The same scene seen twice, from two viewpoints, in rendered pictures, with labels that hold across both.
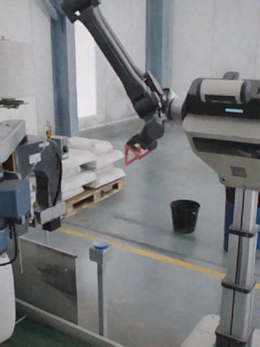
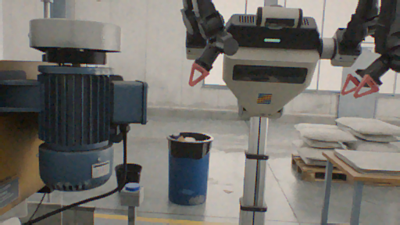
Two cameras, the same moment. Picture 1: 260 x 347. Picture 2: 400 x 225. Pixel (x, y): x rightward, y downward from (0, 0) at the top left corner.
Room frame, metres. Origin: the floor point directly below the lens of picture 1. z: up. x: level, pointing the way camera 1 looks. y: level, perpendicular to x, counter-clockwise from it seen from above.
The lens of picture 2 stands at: (0.38, 0.56, 1.34)
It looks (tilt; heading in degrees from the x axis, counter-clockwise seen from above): 7 degrees down; 330
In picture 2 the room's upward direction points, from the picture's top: 3 degrees clockwise
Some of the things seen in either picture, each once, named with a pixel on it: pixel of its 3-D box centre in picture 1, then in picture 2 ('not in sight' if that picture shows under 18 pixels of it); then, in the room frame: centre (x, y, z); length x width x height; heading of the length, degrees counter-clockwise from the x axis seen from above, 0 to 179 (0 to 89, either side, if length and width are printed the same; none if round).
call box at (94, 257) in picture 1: (100, 252); (132, 195); (1.63, 0.12, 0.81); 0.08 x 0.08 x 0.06; 57
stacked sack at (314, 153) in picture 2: not in sight; (326, 153); (3.16, -2.98, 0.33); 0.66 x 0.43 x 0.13; 57
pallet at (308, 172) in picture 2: not in sight; (341, 168); (3.19, -3.37, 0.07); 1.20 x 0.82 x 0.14; 55
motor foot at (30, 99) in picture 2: not in sight; (29, 93); (1.12, 0.52, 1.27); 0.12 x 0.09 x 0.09; 147
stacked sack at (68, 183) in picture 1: (66, 180); not in sight; (4.34, 0.69, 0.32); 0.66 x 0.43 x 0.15; 149
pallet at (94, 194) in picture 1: (70, 190); not in sight; (4.71, 0.71, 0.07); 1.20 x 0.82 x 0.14; 149
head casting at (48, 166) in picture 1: (12, 169); not in sight; (1.56, 0.46, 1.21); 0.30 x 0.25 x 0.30; 57
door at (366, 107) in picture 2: not in sight; (359, 87); (5.83, -7.47, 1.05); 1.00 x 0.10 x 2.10; 57
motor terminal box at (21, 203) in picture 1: (12, 201); (126, 106); (1.09, 0.33, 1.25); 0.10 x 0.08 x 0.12; 172
